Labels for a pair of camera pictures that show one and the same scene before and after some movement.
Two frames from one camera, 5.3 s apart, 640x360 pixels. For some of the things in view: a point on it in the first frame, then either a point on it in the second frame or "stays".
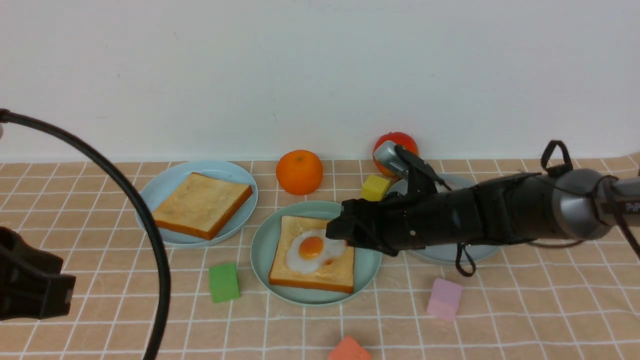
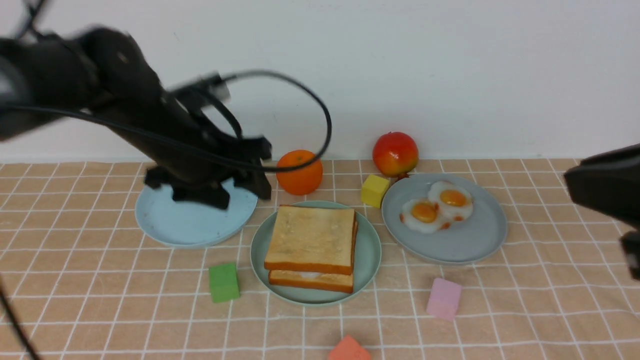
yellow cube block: [374, 188] stays
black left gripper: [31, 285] → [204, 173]
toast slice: [201, 205] → [312, 238]
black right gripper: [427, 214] → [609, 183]
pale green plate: [367, 264] stays
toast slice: [337, 276] stays
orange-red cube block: [349, 349] stays
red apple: [399, 138] stays
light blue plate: [161, 184] stays
